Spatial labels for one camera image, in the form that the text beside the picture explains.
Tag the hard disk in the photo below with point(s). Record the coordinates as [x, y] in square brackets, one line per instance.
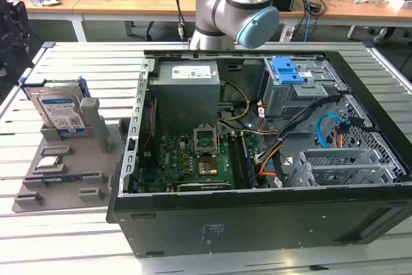
[58, 110]

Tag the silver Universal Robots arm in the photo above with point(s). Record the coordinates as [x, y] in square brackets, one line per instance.
[225, 7]

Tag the metal disk bay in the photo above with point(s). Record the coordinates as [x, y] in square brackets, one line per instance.
[338, 172]

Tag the crumpled white paper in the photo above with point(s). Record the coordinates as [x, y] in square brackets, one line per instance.
[45, 1]

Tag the silver CPU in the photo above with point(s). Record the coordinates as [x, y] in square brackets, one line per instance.
[49, 161]

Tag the grey parts rack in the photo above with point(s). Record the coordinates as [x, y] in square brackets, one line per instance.
[83, 162]

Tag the RAM stick with blue label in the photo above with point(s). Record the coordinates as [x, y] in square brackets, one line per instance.
[64, 178]

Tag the grey power supply unit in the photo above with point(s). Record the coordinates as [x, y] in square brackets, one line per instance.
[183, 98]

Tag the green motherboard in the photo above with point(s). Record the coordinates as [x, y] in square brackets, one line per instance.
[180, 159]

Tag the CPU socket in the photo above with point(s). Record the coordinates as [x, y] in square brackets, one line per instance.
[207, 167]

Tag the black RAM slot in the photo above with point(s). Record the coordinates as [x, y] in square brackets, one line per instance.
[236, 162]

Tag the installed RAM stick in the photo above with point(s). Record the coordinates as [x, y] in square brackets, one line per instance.
[249, 162]

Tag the blue drive latch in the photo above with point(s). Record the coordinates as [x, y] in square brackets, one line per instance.
[286, 70]

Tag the grey metal drive cage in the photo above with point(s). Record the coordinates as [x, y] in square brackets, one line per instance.
[283, 98]

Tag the black PC case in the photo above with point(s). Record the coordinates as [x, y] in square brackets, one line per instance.
[257, 220]

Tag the small white box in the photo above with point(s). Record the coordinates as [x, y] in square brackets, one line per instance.
[404, 1]

